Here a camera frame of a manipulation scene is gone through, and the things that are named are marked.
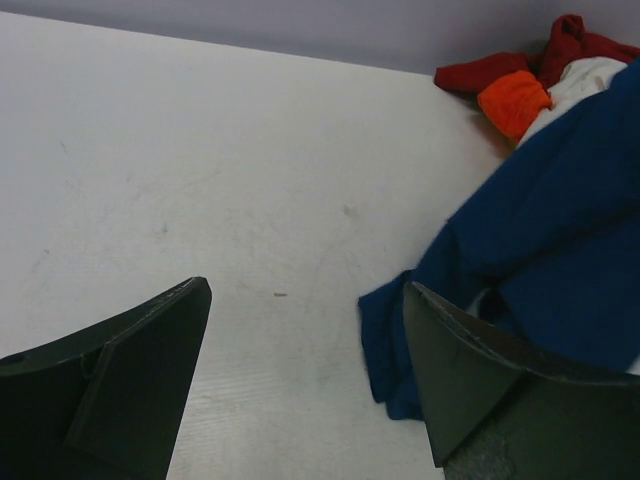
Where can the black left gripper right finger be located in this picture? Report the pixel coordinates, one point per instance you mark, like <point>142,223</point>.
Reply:
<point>496,407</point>

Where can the blue Mickey Mouse t-shirt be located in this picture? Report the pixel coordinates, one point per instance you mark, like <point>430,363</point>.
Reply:
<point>546,249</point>

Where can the white t-shirt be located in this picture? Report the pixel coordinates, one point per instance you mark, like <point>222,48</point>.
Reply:
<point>580,79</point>

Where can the dark red t-shirt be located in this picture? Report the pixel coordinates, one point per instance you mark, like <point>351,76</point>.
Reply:
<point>568,41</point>

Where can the orange t-shirt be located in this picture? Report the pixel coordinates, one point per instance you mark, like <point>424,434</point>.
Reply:
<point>513,102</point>

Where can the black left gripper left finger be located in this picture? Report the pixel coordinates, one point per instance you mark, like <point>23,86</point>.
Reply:
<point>107,401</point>

